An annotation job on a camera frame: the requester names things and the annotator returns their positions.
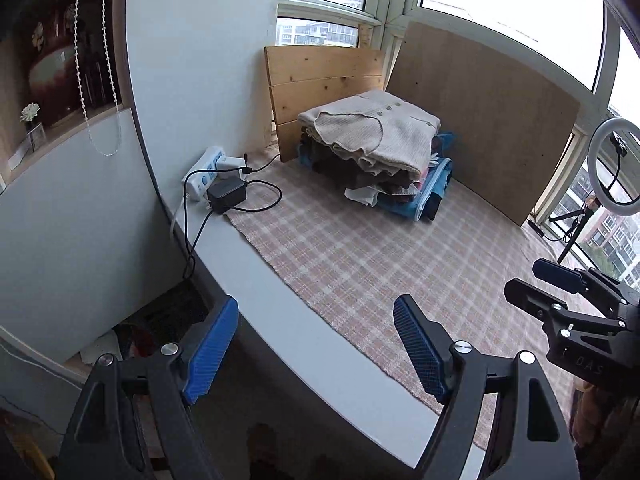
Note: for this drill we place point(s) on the beige knit sweater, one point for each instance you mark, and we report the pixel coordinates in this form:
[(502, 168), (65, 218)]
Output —
[(380, 130)]

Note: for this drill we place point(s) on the light blue striped garment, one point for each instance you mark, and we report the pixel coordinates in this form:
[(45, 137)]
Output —
[(440, 180)]

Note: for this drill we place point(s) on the pink plaid blanket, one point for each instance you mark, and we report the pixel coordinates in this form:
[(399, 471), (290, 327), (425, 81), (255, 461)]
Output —
[(350, 270)]

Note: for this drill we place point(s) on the pine slat panel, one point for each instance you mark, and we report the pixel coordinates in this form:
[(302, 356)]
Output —
[(310, 85)]

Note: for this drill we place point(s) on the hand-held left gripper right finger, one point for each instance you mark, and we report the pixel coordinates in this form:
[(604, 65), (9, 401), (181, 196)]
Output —
[(420, 355)]

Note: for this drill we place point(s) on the black power adapter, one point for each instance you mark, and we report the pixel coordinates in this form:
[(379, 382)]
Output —
[(225, 194)]

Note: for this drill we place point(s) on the white power strip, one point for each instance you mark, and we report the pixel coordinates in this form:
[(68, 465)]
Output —
[(200, 180)]

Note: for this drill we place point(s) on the white charger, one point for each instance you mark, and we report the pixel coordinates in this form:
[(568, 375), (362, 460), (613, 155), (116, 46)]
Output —
[(230, 163)]

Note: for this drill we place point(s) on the black tripod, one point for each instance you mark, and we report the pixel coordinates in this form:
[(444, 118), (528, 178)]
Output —
[(575, 232)]

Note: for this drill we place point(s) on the person's right hand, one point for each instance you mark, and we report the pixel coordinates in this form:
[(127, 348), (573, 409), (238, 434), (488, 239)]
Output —
[(595, 415)]

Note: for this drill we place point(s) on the pink garment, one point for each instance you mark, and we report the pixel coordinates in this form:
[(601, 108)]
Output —
[(425, 175)]

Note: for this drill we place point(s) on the white flower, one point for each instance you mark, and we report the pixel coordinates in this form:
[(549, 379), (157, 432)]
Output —
[(30, 111)]

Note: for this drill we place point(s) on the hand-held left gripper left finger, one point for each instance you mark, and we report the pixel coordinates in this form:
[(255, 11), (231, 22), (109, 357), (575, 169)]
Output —
[(212, 350)]

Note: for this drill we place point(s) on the white garment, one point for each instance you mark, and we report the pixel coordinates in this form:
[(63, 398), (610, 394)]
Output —
[(362, 195)]

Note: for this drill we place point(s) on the dark navy garment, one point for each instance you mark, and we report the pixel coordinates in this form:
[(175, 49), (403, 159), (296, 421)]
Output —
[(434, 207)]

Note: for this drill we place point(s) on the large plywood board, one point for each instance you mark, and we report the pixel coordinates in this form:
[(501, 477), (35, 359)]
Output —
[(490, 125)]

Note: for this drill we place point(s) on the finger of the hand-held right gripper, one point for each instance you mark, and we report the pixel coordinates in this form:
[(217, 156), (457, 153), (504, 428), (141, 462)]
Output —
[(530, 296), (555, 270)]

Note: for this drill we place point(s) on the brown garment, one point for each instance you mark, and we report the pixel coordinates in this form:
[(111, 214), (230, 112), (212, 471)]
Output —
[(340, 162)]

